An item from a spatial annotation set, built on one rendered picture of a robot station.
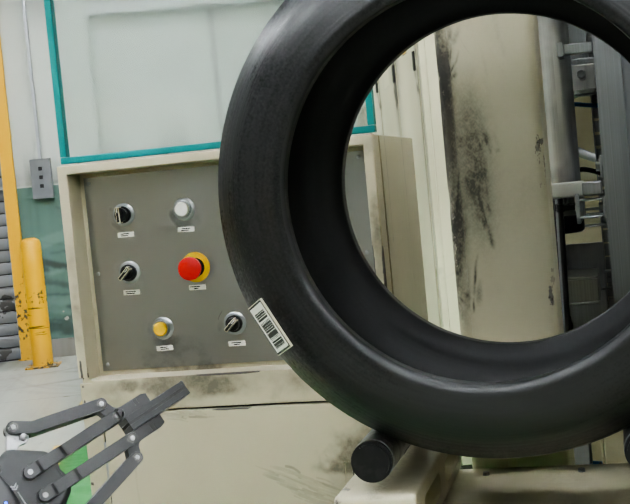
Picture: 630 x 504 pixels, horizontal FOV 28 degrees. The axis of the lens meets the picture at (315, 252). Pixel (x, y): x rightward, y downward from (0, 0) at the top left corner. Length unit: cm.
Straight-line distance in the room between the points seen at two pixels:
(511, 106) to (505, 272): 21
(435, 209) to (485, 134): 311
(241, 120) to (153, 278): 89
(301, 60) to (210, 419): 96
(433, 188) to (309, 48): 349
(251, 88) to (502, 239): 48
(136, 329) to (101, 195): 24
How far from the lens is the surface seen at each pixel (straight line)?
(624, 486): 156
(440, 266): 476
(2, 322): 1060
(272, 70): 129
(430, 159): 475
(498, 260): 165
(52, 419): 122
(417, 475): 141
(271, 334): 132
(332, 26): 128
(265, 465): 211
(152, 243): 216
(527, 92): 165
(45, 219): 1045
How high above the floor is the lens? 119
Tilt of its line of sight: 3 degrees down
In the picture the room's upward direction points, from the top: 5 degrees counter-clockwise
